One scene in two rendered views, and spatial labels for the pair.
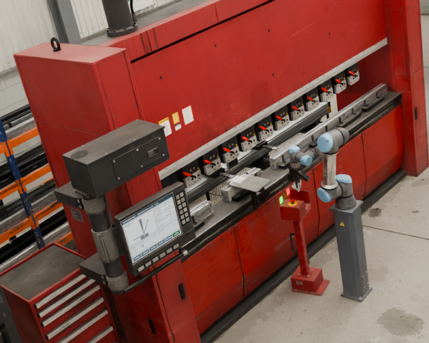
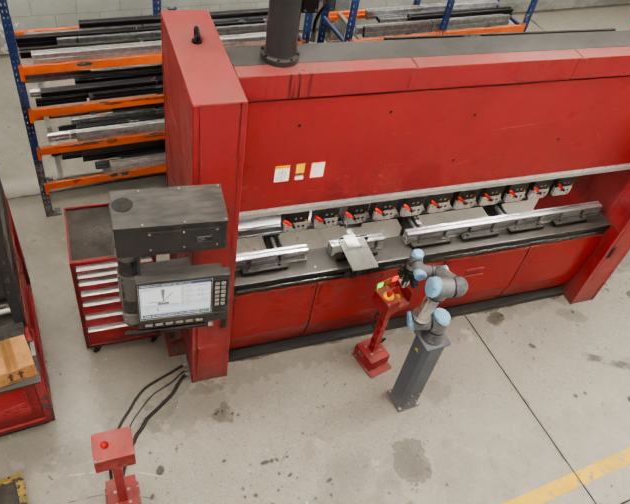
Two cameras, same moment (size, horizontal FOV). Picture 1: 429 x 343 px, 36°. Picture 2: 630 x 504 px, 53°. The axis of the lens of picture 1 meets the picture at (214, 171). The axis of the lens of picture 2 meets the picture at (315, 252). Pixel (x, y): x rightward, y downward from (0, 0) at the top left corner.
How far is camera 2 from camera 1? 1.78 m
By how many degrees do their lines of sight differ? 24
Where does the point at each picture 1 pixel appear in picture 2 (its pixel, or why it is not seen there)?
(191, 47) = (356, 105)
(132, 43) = (275, 82)
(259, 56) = (446, 137)
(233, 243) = (310, 296)
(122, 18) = (280, 47)
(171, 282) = not seen: hidden behind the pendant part
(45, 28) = not seen: outside the picture
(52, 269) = not seen: hidden behind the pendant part
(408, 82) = (625, 221)
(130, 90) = (234, 144)
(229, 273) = (292, 316)
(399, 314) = (417, 451)
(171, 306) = (205, 330)
